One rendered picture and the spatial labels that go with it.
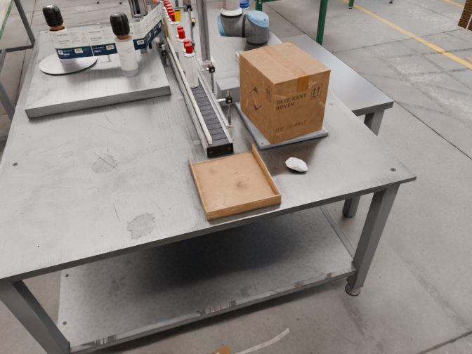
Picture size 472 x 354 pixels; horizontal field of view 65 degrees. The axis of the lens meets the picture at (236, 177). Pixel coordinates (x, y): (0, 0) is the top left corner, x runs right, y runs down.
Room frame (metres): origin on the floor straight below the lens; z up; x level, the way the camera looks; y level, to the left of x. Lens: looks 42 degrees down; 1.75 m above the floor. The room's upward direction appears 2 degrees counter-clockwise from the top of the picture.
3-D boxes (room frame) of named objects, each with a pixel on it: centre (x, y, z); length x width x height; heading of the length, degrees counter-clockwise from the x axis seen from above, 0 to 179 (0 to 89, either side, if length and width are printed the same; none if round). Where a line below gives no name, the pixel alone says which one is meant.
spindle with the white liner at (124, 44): (1.80, 0.52, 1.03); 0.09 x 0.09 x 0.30
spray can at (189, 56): (1.64, 0.19, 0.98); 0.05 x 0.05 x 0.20
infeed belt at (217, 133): (1.95, 0.27, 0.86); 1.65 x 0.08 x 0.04; 15
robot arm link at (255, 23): (1.97, -0.14, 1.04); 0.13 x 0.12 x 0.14; 80
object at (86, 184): (1.80, 0.34, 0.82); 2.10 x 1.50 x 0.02; 15
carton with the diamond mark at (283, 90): (1.36, -0.20, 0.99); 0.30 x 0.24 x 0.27; 23
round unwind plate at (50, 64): (1.96, 0.90, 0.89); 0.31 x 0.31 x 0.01
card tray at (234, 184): (0.99, 0.01, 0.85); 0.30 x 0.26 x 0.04; 15
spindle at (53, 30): (1.96, 0.90, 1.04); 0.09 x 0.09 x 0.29
